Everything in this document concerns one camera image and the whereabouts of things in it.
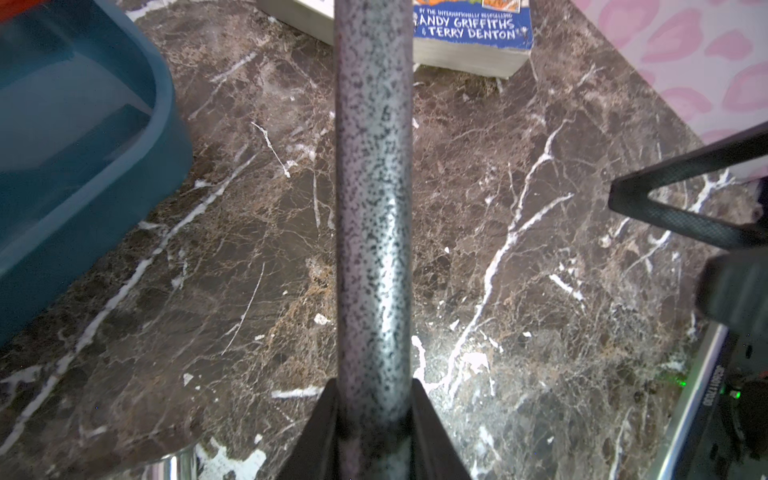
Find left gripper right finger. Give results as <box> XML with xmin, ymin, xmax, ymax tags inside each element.
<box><xmin>410</xmin><ymin>379</ymin><xmax>471</xmax><ymax>480</ymax></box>

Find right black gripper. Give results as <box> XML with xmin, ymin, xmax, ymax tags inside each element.
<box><xmin>608</xmin><ymin>123</ymin><xmax>767</xmax><ymax>336</ymax></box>

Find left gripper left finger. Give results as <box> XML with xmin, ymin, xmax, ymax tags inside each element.
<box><xmin>277</xmin><ymin>378</ymin><xmax>339</xmax><ymax>480</ymax></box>

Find black shovel with red grip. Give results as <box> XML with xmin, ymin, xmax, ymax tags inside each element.
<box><xmin>334</xmin><ymin>1</ymin><xmax>413</xmax><ymax>479</ymax></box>

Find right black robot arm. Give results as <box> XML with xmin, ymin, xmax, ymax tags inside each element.
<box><xmin>608</xmin><ymin>124</ymin><xmax>767</xmax><ymax>479</ymax></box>

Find teal plastic storage box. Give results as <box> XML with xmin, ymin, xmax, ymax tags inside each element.
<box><xmin>1</xmin><ymin>1</ymin><xmax>193</xmax><ymax>342</ymax></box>

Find chrome tool with blue grip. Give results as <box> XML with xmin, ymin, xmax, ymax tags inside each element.
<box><xmin>141</xmin><ymin>445</ymin><xmax>198</xmax><ymax>480</ymax></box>

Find blue treehouse paperback book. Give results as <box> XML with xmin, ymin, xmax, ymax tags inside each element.
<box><xmin>257</xmin><ymin>0</ymin><xmax>534</xmax><ymax>79</ymax></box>

